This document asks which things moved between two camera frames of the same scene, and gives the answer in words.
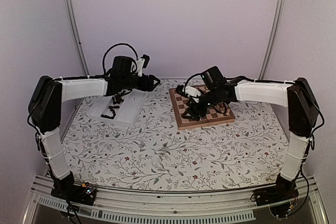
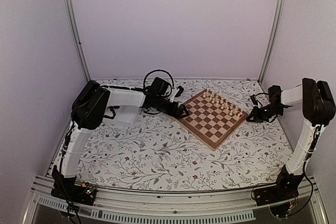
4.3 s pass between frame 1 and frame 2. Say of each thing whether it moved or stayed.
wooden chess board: moved
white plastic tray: stayed
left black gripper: moved
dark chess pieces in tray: stayed
